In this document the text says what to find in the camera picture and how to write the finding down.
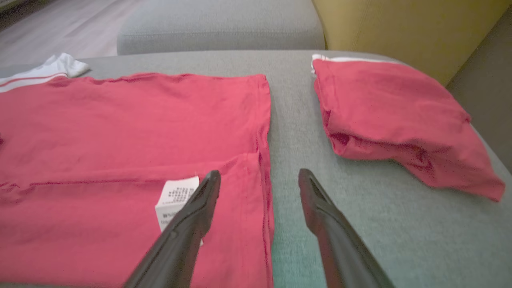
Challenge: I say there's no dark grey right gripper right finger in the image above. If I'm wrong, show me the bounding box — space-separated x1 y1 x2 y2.
298 168 396 288

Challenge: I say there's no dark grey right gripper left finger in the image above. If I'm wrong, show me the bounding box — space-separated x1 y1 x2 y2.
123 170 221 288

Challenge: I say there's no red jersey with white stripes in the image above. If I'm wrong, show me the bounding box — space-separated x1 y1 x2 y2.
0 53 276 288

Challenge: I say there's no folded red garment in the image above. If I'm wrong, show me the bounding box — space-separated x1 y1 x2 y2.
311 53 506 202

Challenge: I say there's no grey fabric sofa seat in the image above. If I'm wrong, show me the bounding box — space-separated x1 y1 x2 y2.
0 50 512 288

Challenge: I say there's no brown wooden panel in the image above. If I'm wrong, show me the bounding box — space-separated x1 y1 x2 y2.
446 7 512 173

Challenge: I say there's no large grey sofa cushion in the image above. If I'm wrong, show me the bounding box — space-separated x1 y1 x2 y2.
116 0 326 56

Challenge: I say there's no yellow sofa back cushion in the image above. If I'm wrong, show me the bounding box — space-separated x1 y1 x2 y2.
312 0 512 87

